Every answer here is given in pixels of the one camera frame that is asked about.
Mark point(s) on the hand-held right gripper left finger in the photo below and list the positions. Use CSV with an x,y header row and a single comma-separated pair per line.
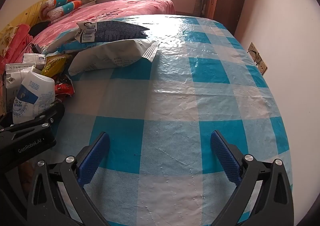
x,y
93,158

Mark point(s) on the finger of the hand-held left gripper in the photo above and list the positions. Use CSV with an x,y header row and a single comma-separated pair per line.
x,y
53,113

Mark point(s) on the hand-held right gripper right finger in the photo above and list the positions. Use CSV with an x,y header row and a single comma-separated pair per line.
x,y
225,158

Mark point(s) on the white blue pouch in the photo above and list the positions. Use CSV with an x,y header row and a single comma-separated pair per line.
x,y
32,96

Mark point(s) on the yellow red snack wrapper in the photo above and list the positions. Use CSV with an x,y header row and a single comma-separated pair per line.
x,y
52,65

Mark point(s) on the red snack packet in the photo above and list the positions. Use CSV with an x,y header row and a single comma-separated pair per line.
x,y
63,88

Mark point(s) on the silver carton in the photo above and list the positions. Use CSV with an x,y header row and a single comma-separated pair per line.
x,y
12,83

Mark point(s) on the small silver packet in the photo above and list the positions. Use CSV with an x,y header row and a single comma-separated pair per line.
x,y
33,58

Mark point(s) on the black charger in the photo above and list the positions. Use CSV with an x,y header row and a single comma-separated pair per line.
x,y
36,47

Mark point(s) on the white silver snack bag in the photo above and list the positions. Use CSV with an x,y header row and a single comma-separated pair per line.
x,y
112,55

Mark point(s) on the blue white checkered tablecloth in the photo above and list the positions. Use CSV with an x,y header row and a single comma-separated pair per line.
x,y
175,91

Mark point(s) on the pink floral folded quilt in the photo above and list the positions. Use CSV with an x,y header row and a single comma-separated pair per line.
x,y
15,38

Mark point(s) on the black cloth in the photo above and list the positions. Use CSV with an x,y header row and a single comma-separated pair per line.
x,y
38,27

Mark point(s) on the yellow bed headboard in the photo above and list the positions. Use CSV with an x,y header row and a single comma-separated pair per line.
x,y
32,8

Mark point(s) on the pink printed bed blanket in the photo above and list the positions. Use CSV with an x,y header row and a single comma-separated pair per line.
x,y
120,8

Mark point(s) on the wall power socket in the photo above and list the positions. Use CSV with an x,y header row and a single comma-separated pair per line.
x,y
257,59

